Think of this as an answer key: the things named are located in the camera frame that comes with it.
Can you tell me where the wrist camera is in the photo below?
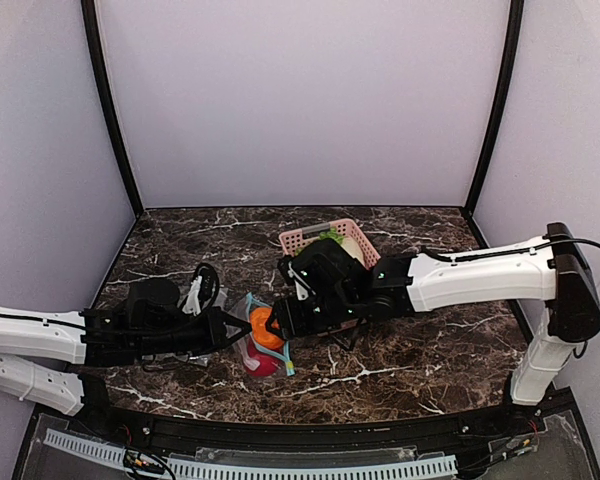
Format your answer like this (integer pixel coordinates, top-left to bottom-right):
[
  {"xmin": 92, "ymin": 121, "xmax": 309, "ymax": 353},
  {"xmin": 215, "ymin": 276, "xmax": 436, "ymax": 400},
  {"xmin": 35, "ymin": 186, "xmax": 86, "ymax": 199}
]
[
  {"xmin": 288, "ymin": 266, "xmax": 313, "ymax": 301},
  {"xmin": 180, "ymin": 276, "xmax": 214, "ymax": 315}
]

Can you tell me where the orange persimmon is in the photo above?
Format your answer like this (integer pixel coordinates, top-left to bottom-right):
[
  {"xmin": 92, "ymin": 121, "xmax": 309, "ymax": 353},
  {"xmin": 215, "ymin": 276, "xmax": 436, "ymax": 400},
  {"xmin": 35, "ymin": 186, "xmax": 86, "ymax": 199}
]
[{"xmin": 249, "ymin": 307, "xmax": 284, "ymax": 350}]

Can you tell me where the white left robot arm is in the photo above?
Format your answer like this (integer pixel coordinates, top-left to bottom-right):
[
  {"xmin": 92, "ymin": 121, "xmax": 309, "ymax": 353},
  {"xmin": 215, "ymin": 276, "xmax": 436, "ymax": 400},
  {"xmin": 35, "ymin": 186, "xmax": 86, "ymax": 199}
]
[{"xmin": 0, "ymin": 276, "xmax": 251, "ymax": 416}]

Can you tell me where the flat clear zip bag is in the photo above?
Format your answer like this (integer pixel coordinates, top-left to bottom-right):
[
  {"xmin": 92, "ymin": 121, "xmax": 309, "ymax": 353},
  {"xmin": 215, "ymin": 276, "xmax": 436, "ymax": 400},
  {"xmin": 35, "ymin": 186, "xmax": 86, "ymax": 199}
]
[{"xmin": 141, "ymin": 352, "xmax": 211, "ymax": 371}]

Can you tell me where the green lettuce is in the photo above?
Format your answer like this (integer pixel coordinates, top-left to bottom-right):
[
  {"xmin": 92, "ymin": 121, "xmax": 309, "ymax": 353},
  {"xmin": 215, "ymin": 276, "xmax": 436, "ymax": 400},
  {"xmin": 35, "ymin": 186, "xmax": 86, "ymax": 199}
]
[{"xmin": 318, "ymin": 227, "xmax": 342, "ymax": 243}]

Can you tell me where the pink perforated plastic basket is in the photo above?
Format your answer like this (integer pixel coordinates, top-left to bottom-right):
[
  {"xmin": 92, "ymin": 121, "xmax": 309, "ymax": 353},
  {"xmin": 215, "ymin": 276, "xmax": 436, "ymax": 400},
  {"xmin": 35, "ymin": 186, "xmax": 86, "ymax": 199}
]
[{"xmin": 278, "ymin": 218, "xmax": 380, "ymax": 275}]

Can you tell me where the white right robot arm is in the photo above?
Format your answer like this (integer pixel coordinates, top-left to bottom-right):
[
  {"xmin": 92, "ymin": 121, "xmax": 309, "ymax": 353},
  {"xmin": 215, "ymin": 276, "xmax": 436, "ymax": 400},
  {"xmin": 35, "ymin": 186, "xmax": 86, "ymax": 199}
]
[{"xmin": 265, "ymin": 222, "xmax": 600, "ymax": 407}]

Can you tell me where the black right frame post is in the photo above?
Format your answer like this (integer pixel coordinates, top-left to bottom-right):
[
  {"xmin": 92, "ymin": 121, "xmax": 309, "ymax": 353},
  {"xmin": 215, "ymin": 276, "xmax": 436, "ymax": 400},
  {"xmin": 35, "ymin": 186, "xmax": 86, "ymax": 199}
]
[{"xmin": 463, "ymin": 0, "xmax": 525, "ymax": 218}]

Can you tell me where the clear zip bag blue zipper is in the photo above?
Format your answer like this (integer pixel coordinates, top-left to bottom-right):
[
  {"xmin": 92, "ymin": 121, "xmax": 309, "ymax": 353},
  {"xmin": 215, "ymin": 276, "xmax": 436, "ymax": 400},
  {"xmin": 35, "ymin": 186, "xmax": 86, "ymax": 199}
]
[{"xmin": 230, "ymin": 293, "xmax": 296, "ymax": 380}]

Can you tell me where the black left frame post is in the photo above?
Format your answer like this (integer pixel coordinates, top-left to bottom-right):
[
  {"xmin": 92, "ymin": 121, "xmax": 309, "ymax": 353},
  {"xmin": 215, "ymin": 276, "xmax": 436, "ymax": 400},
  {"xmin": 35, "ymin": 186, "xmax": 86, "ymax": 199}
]
[{"xmin": 80, "ymin": 0, "xmax": 144, "ymax": 218}]

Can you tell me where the black frame post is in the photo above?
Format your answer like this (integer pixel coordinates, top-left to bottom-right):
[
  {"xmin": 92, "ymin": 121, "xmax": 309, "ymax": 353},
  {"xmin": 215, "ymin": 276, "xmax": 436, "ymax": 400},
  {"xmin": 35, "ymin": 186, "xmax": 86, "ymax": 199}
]
[
  {"xmin": 463, "ymin": 0, "xmax": 525, "ymax": 218},
  {"xmin": 80, "ymin": 0, "xmax": 144, "ymax": 218}
]

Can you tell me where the white radish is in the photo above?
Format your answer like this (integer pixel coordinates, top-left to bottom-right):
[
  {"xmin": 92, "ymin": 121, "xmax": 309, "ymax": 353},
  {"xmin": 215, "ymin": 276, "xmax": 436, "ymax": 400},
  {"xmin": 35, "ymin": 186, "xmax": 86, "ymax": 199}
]
[{"xmin": 340, "ymin": 236, "xmax": 366, "ymax": 266}]

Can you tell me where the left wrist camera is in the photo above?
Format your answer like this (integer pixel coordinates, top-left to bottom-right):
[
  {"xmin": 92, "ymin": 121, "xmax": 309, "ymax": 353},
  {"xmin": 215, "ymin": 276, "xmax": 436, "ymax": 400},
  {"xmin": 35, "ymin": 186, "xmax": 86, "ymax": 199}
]
[{"xmin": 180, "ymin": 276, "xmax": 214, "ymax": 315}]

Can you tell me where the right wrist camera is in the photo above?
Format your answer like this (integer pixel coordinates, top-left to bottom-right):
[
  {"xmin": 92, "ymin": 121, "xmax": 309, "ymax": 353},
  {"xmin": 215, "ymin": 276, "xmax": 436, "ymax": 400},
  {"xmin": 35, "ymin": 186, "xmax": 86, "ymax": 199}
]
[{"xmin": 288, "ymin": 266, "xmax": 313, "ymax": 301}]

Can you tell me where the white slotted cable duct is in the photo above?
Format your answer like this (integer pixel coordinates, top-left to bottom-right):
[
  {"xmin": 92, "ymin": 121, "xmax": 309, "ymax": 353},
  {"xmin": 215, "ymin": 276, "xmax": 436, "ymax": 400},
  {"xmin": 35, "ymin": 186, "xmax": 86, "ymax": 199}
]
[{"xmin": 43, "ymin": 429, "xmax": 458, "ymax": 480}]

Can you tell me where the black front rail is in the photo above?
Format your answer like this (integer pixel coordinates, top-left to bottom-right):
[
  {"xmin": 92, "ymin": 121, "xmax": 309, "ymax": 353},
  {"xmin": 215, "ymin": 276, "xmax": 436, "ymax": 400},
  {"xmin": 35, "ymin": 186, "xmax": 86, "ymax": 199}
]
[{"xmin": 69, "ymin": 399, "xmax": 546, "ymax": 454}]

